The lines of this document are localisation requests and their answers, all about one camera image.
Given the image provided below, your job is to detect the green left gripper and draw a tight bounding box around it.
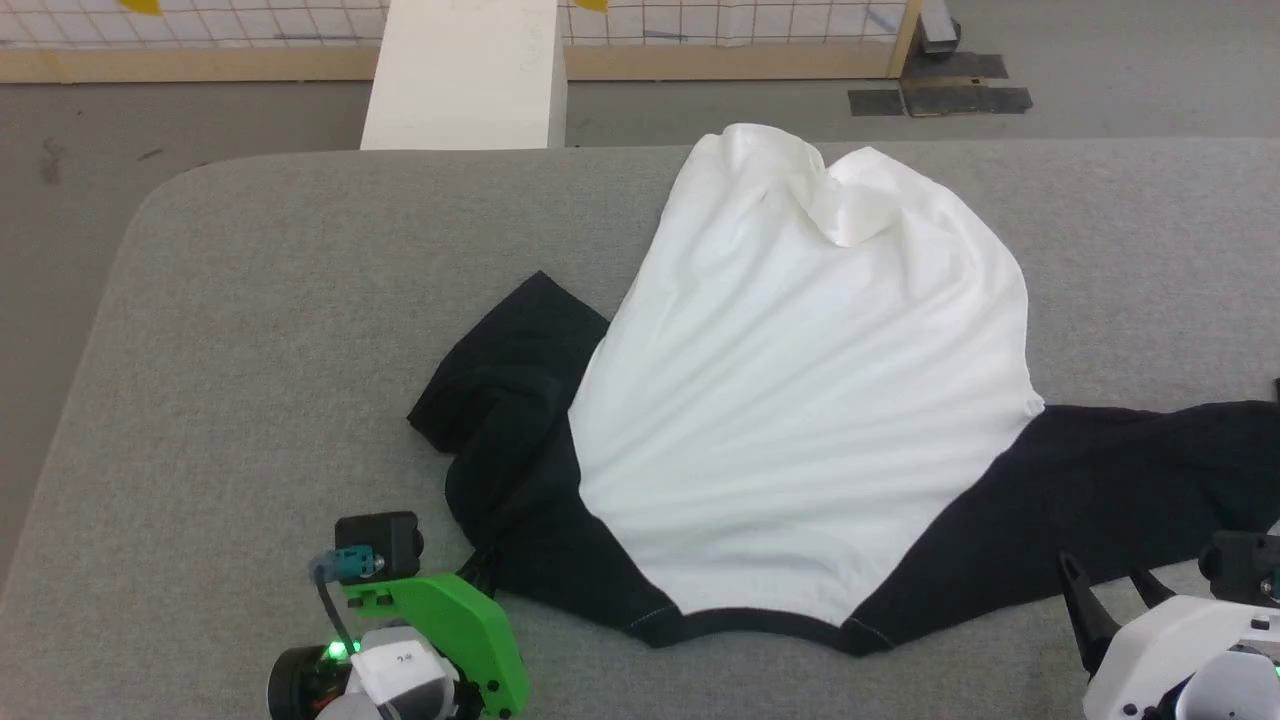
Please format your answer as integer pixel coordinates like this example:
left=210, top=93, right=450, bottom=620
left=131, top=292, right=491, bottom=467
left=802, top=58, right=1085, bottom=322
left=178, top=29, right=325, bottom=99
left=343, top=545, right=531, bottom=720

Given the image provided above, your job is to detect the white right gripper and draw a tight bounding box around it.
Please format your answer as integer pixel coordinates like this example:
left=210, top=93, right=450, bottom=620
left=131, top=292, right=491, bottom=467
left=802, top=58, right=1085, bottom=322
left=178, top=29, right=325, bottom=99
left=1058, top=553, right=1280, bottom=720

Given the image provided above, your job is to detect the white and black t-shirt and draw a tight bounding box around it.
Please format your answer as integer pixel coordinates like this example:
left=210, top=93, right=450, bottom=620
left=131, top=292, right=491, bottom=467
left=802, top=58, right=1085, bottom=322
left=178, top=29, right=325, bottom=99
left=407, top=122, right=1280, bottom=659

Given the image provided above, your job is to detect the large black floor plate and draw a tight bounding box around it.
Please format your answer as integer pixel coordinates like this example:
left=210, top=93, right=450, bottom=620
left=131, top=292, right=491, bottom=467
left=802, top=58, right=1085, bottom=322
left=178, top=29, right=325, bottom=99
left=900, top=54, right=1034, bottom=117

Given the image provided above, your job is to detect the wooden frame wire fence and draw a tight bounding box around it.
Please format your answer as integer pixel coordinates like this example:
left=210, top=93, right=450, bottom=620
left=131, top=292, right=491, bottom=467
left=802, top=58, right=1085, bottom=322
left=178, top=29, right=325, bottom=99
left=0, top=0, right=923, bottom=83

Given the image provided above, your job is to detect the thin left gripper cable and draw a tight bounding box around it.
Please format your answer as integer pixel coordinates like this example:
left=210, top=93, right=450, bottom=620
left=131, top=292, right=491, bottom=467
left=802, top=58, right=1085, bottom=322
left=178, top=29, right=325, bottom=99
left=310, top=548, right=383, bottom=653

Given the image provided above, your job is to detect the white rectangular block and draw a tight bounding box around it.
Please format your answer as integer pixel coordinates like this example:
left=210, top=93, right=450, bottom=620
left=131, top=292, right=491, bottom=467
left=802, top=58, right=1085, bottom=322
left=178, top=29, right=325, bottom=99
left=360, top=0, right=568, bottom=151

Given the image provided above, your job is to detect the grey metal panel stand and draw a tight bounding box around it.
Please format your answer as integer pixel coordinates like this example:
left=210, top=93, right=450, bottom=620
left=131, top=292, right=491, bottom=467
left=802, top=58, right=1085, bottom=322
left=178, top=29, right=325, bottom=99
left=918, top=0, right=963, bottom=53

